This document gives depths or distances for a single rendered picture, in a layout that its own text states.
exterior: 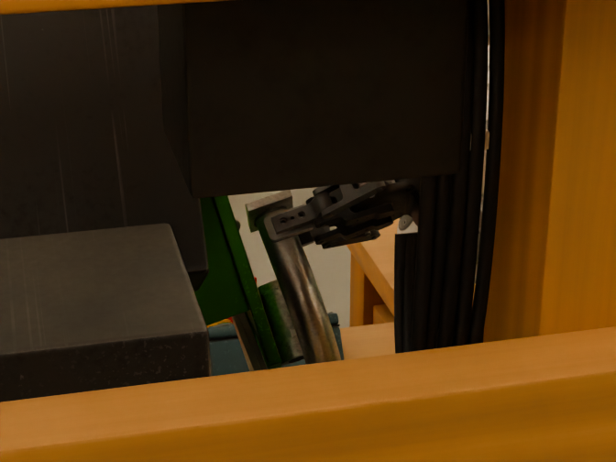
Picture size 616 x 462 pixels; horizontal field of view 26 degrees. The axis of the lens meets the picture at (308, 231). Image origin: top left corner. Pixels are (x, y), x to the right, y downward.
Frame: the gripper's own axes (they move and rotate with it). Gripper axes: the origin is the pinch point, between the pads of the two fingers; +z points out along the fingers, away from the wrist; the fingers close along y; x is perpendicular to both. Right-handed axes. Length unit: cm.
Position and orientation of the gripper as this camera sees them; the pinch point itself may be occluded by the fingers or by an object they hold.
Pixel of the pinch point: (288, 230)
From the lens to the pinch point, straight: 113.4
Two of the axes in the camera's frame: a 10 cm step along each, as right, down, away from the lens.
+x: 3.4, 8.9, -3.1
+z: -9.4, 3.3, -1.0
